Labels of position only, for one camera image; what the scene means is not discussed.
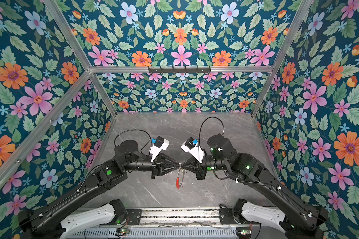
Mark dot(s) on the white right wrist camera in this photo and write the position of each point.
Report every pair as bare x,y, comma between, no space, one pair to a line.
191,145

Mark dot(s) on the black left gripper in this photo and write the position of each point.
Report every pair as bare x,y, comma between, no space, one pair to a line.
158,167

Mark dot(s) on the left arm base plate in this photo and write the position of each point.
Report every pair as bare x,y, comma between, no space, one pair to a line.
132,217

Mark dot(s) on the metal keyring with red handle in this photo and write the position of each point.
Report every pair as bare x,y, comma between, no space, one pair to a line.
180,178

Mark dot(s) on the black wall hook rail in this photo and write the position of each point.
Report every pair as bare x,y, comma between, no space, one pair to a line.
174,70

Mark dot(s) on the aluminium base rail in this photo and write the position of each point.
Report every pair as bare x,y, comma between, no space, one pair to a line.
189,223

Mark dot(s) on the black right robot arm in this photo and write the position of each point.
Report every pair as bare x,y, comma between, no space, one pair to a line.
291,215

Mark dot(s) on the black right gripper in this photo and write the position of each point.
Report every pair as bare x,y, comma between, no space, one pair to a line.
200,175

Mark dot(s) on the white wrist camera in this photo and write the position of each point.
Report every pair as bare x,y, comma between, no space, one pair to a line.
159,144
191,145

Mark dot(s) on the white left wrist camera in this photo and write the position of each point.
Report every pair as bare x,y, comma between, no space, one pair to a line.
159,144

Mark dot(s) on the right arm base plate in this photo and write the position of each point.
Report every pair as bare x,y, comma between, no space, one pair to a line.
230,216

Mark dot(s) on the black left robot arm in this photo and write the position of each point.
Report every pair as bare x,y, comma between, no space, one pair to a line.
59,220

